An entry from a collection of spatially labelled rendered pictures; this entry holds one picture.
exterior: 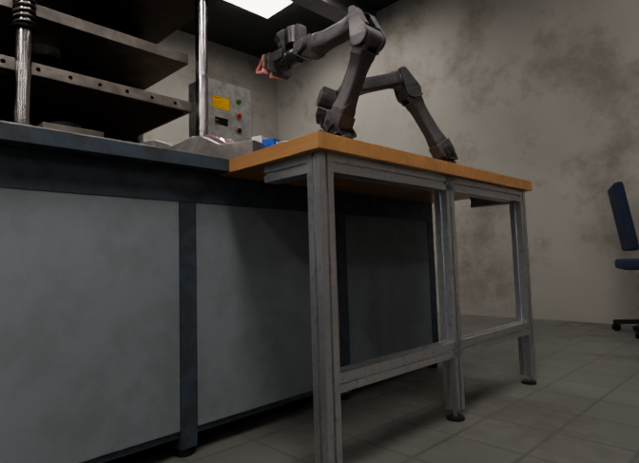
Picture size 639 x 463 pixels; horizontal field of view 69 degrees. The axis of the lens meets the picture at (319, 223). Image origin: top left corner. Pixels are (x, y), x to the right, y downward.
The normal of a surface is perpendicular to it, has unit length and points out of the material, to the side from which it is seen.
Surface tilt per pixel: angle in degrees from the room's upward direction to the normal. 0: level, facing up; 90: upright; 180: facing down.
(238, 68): 90
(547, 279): 90
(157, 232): 90
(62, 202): 90
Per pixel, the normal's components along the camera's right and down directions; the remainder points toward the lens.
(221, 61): 0.69, -0.08
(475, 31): -0.72, -0.04
